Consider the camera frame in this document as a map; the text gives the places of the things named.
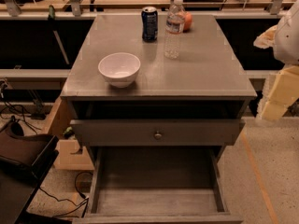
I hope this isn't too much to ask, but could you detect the blue soda can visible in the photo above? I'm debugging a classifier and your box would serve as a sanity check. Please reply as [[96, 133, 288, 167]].
[[141, 7, 158, 42]]

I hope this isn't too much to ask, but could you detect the top grey drawer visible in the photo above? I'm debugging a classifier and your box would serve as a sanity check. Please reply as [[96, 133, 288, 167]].
[[70, 119, 245, 147]]

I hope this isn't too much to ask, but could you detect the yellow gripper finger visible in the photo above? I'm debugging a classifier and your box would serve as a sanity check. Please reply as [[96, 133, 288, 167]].
[[259, 65, 299, 120], [253, 25, 277, 49]]

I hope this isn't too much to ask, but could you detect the white ceramic bowl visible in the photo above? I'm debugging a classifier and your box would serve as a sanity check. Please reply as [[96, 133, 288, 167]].
[[98, 52, 141, 88]]

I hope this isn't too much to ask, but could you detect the red apple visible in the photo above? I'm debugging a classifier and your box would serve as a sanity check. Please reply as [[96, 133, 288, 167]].
[[183, 12, 192, 32]]

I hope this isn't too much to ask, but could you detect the light wooden box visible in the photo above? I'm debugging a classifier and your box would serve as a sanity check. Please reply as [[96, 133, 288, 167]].
[[54, 140, 93, 171]]

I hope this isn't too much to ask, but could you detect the brass drawer knob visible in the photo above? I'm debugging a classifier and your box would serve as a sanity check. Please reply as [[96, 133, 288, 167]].
[[153, 132, 163, 140]]

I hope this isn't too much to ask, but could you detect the clear plastic water bottle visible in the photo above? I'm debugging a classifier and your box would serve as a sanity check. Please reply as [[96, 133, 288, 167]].
[[164, 0, 185, 59]]

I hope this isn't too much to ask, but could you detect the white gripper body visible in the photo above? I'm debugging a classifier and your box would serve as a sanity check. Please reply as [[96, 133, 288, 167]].
[[273, 0, 299, 65]]

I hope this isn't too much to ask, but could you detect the black floor cable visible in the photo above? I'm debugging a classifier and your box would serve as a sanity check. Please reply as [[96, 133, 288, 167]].
[[38, 171, 93, 218]]

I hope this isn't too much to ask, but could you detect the open middle grey drawer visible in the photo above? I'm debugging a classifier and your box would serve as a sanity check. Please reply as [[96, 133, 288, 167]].
[[73, 147, 242, 224]]

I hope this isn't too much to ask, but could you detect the grey wooden drawer cabinet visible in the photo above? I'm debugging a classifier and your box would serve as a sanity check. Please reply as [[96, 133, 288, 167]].
[[60, 13, 258, 224]]

